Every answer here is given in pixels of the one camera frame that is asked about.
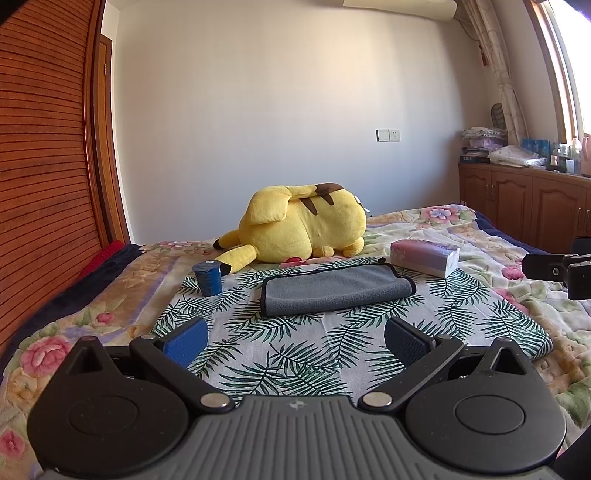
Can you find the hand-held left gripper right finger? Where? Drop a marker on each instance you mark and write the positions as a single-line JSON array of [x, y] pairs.
[[405, 342]]

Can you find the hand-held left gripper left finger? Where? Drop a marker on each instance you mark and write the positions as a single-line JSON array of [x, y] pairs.
[[187, 344]]

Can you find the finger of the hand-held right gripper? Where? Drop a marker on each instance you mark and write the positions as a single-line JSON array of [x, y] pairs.
[[542, 266]]

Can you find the purple and grey towel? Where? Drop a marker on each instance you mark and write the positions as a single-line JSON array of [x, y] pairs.
[[337, 288]]

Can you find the floral bedspread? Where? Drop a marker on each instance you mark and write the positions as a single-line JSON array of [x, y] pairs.
[[503, 249]]

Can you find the dark blue bed sheet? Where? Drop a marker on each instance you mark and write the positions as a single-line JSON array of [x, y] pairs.
[[503, 233]]

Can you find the blue cup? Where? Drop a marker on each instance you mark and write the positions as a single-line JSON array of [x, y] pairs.
[[207, 279]]

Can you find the wooden cabinet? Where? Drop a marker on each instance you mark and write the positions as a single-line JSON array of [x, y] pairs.
[[508, 194]]

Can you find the pink and purple tissue pack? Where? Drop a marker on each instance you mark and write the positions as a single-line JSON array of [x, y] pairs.
[[422, 257]]

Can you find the leaf print cloth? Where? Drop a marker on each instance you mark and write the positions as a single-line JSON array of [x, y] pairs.
[[295, 350]]

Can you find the white plastic bag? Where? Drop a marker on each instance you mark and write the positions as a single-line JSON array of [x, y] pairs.
[[515, 156]]

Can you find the blue box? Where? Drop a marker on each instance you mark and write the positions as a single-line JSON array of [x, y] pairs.
[[535, 146]]

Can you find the red cloth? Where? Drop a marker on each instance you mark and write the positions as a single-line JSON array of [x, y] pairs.
[[104, 256]]

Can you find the clear bottle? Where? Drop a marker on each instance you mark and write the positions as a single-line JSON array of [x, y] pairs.
[[575, 148]]

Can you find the dark blue blanket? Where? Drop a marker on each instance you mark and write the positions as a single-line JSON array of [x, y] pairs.
[[74, 295]]

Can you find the stack of books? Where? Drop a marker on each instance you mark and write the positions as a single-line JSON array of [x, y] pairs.
[[474, 157]]

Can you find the stack of folded cloths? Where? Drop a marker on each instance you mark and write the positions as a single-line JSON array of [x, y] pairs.
[[485, 137]]

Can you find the yellow plush toy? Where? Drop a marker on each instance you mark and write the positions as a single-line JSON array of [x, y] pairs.
[[300, 226]]

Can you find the woven hand fan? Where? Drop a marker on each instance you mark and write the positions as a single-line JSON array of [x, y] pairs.
[[498, 116]]

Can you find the patterned beige curtain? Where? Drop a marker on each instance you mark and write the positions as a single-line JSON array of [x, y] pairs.
[[496, 60]]

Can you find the wooden louvred wardrobe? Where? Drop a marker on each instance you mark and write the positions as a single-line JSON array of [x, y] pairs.
[[41, 138]]

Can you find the white air conditioner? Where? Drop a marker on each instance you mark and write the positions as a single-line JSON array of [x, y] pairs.
[[401, 8]]

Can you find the white wall socket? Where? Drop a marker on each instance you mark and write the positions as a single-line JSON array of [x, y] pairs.
[[388, 135]]

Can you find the wooden window frame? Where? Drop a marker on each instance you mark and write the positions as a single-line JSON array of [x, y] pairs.
[[554, 55]]

